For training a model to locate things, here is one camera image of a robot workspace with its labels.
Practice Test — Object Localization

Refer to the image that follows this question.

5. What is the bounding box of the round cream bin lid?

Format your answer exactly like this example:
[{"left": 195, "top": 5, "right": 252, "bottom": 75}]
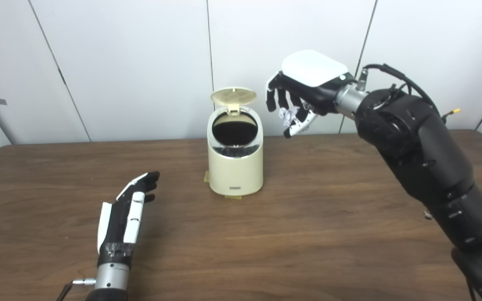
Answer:
[{"left": 210, "top": 87, "right": 257, "bottom": 115}]

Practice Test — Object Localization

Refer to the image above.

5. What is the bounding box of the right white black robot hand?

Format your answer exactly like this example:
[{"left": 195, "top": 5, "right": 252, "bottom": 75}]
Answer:
[{"left": 265, "top": 50, "right": 358, "bottom": 138}]

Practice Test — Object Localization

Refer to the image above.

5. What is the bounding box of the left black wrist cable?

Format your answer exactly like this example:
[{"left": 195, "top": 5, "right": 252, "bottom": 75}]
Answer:
[{"left": 56, "top": 278, "right": 97, "bottom": 301}]

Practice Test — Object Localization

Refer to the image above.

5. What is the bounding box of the silver-white paper ball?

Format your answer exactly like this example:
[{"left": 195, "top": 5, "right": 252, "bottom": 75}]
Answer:
[{"left": 279, "top": 107, "right": 300, "bottom": 127}]

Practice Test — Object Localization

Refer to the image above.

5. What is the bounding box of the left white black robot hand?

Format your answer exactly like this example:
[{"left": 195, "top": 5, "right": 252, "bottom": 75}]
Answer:
[{"left": 97, "top": 171, "right": 160, "bottom": 268}]

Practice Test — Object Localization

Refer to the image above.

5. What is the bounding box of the cream-colored desktop bin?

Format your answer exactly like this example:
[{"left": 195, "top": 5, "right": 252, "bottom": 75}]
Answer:
[{"left": 207, "top": 105, "right": 264, "bottom": 197}]

